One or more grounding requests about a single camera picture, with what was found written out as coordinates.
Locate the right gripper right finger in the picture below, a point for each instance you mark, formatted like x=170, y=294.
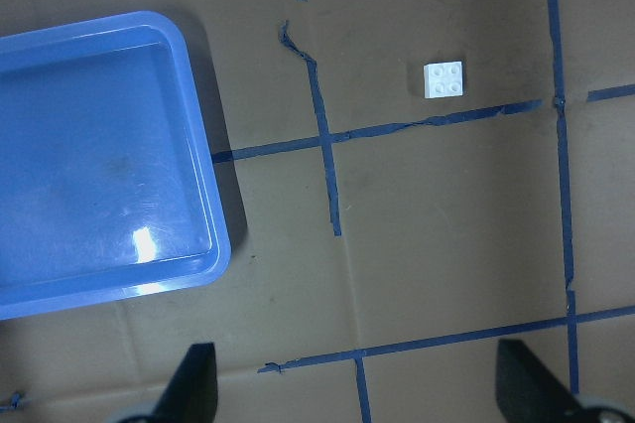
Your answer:
x=526, y=391

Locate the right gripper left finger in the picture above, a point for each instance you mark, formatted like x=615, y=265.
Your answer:
x=192, y=393

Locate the white block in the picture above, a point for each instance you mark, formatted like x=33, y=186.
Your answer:
x=443, y=80

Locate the blue plastic tray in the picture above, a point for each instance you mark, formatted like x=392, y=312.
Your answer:
x=108, y=191

